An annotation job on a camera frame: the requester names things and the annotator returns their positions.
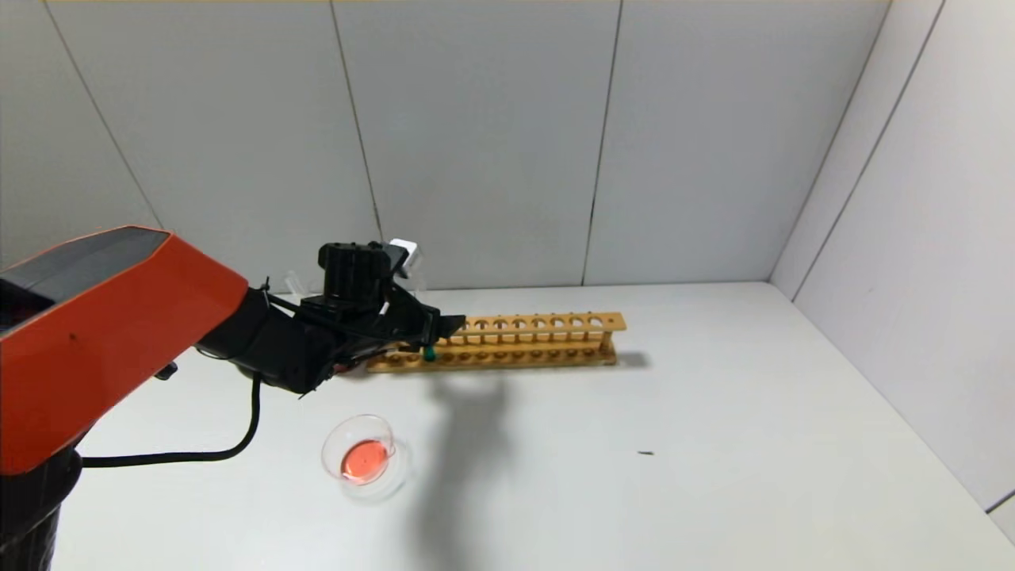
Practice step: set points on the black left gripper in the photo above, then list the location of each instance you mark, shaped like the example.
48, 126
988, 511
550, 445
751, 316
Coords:
429, 325

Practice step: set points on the wooden test tube rack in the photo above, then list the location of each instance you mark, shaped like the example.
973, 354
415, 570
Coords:
523, 353

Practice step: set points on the glass beaker with liquid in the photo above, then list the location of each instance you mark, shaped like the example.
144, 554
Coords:
365, 460

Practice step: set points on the glass test tube blue pigment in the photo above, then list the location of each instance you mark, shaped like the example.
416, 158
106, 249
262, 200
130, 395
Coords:
429, 354

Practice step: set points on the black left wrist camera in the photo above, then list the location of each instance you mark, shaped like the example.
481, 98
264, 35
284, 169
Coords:
353, 270

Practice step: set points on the orange and black left arm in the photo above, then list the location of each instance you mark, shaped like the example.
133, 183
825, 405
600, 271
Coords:
103, 333

